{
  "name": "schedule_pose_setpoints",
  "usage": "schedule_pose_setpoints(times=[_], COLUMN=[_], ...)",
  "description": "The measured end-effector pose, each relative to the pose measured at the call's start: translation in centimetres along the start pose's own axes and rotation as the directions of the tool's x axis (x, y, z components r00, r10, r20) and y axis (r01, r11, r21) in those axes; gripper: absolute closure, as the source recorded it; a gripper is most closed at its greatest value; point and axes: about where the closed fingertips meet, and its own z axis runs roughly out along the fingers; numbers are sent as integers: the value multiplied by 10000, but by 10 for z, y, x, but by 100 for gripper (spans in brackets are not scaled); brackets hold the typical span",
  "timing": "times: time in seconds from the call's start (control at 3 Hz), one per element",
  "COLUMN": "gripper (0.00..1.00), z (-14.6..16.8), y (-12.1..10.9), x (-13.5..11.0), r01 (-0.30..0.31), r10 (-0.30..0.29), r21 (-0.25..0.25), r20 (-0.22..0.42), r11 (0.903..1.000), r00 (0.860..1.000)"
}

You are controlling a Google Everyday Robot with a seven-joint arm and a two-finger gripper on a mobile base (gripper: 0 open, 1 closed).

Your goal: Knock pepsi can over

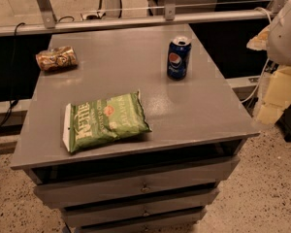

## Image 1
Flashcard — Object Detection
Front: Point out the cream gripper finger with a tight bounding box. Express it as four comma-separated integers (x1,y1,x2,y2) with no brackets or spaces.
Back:
246,26,270,50
256,66,291,124

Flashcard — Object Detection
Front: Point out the blue pepsi can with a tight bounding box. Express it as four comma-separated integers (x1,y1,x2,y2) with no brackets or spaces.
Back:
167,36,192,80

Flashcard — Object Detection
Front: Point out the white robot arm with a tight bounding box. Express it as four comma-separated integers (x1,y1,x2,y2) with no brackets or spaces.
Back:
246,0,291,124

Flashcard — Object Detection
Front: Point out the crushed gold snack can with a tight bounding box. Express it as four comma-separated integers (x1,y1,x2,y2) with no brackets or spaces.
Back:
36,46,78,72

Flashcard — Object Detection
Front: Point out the grey drawer cabinet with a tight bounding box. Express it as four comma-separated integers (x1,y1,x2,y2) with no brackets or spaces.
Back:
12,25,256,233

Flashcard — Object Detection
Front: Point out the green kettle chips bag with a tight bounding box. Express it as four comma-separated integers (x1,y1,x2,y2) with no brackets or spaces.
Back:
63,91,151,153

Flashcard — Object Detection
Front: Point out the white cable right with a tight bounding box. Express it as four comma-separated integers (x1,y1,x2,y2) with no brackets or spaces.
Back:
241,7,274,105

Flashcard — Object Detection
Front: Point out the metal railing frame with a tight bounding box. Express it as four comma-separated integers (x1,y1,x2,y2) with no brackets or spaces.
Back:
0,0,275,37

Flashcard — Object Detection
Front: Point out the black cable left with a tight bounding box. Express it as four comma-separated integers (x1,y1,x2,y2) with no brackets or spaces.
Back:
0,21,26,137

